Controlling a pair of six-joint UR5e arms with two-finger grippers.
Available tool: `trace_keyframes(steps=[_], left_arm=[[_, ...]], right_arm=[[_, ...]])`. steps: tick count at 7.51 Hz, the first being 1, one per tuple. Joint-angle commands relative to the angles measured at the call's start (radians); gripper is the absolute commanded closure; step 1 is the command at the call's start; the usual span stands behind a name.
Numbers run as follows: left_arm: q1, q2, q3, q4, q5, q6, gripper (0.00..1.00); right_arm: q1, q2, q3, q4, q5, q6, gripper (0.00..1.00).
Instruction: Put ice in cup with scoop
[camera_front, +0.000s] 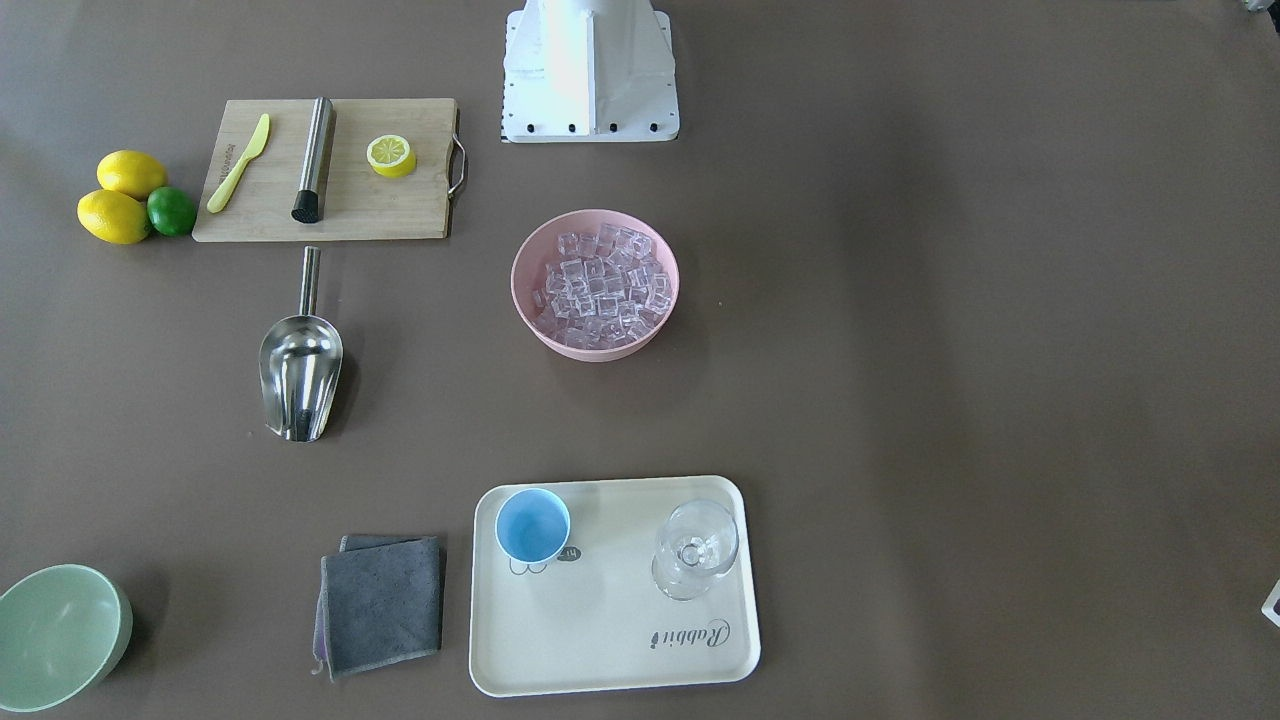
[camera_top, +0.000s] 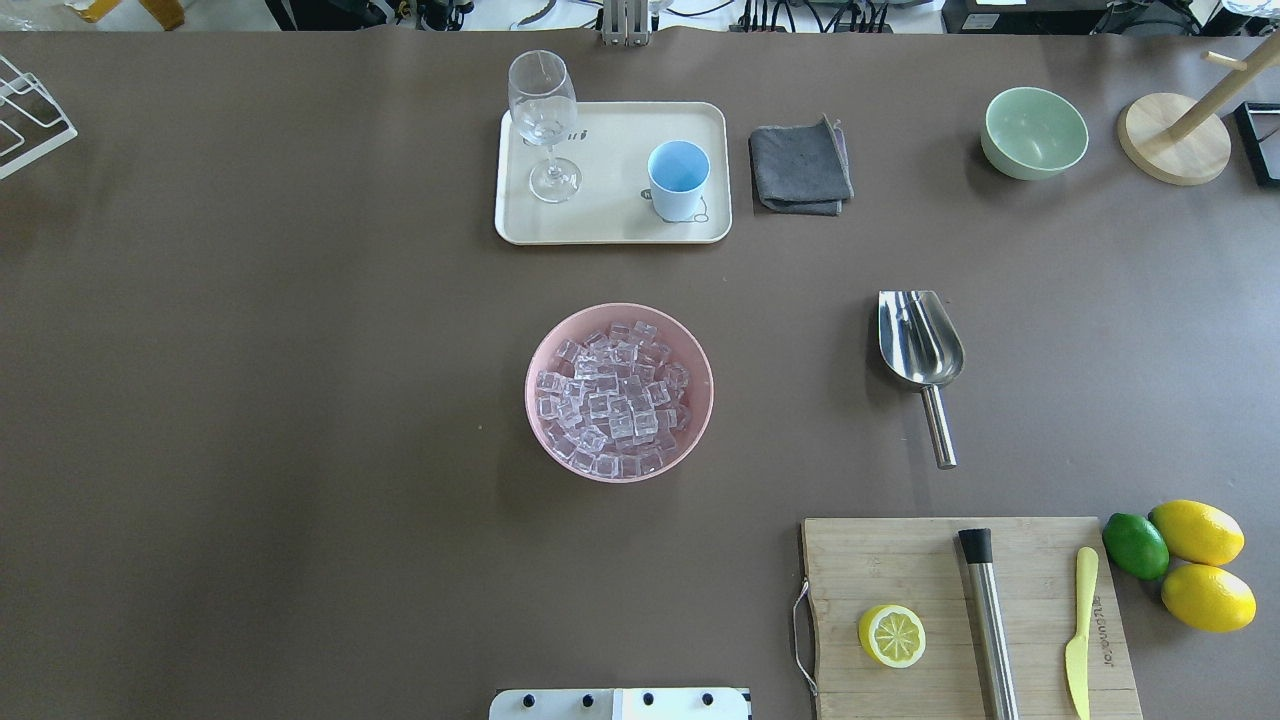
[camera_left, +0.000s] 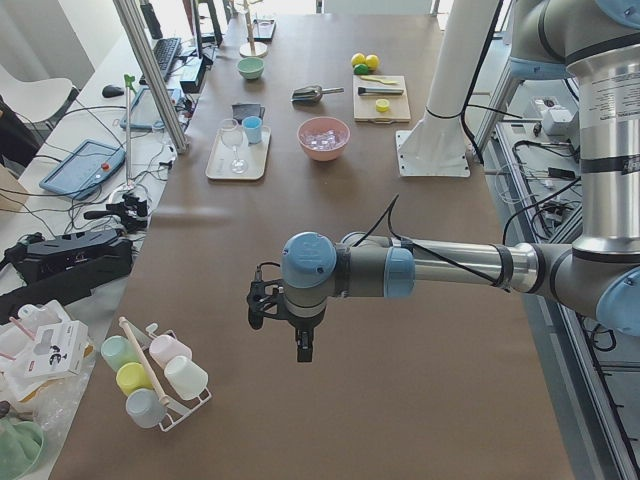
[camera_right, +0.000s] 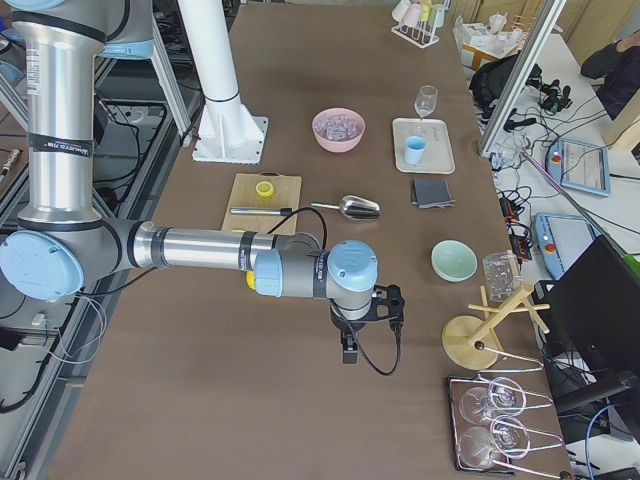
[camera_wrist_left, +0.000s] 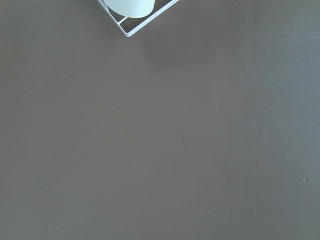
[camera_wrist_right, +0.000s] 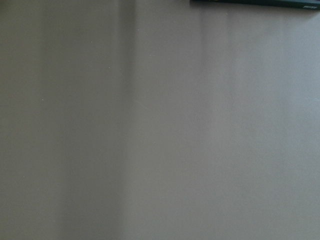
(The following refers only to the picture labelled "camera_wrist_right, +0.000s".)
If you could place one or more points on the dark flat box edge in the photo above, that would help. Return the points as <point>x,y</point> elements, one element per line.
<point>297,4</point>

